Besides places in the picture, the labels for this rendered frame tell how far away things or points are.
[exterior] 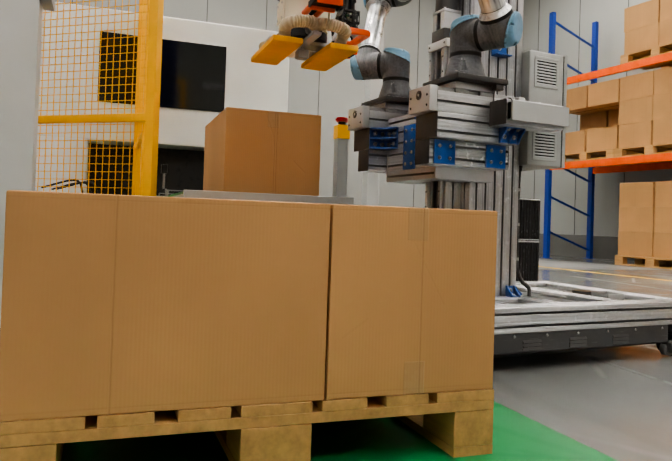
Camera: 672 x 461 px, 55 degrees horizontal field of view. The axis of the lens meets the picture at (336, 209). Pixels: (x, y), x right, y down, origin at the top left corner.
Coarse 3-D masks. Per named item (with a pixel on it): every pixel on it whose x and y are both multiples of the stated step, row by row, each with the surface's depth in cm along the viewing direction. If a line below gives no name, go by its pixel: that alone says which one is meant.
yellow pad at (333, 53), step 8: (328, 48) 211; (336, 48) 210; (344, 48) 211; (352, 48) 212; (312, 56) 227; (320, 56) 221; (328, 56) 220; (336, 56) 220; (344, 56) 219; (304, 64) 236; (312, 64) 233; (320, 64) 233; (328, 64) 232; (336, 64) 232
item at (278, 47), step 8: (272, 40) 204; (280, 40) 204; (288, 40) 204; (296, 40) 205; (264, 48) 214; (272, 48) 213; (280, 48) 213; (288, 48) 212; (296, 48) 212; (256, 56) 226; (264, 56) 225; (272, 56) 224; (280, 56) 224; (272, 64) 236
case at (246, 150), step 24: (216, 120) 280; (240, 120) 258; (264, 120) 261; (288, 120) 265; (312, 120) 268; (216, 144) 277; (240, 144) 258; (264, 144) 261; (288, 144) 265; (312, 144) 268; (216, 168) 275; (240, 168) 258; (264, 168) 261; (288, 168) 265; (312, 168) 268; (264, 192) 261; (288, 192) 265; (312, 192) 268
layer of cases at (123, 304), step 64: (64, 192) 115; (64, 256) 114; (128, 256) 118; (192, 256) 122; (256, 256) 126; (320, 256) 131; (384, 256) 136; (448, 256) 141; (64, 320) 114; (128, 320) 118; (192, 320) 122; (256, 320) 126; (320, 320) 131; (384, 320) 135; (448, 320) 141; (0, 384) 111; (64, 384) 114; (128, 384) 118; (192, 384) 122; (256, 384) 126; (320, 384) 131; (384, 384) 135; (448, 384) 141
